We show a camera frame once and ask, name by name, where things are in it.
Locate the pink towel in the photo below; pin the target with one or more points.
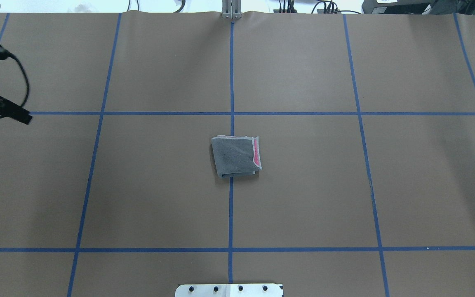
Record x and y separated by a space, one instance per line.
236 156

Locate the aluminium frame post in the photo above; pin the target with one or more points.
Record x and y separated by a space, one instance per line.
231 9

